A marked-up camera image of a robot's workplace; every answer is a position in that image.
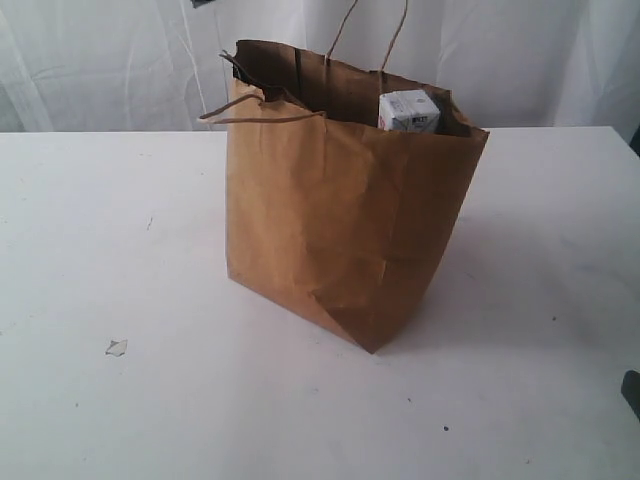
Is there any brown paper bag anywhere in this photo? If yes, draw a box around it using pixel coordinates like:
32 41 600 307
202 39 488 353

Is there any small white milk carton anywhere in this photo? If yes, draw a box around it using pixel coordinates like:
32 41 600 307
378 90 440 133

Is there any dark blue pasta packet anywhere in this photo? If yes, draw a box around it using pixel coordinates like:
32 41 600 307
191 0 216 9

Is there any small torn paper scrap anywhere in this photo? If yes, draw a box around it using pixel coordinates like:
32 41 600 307
105 339 128 357

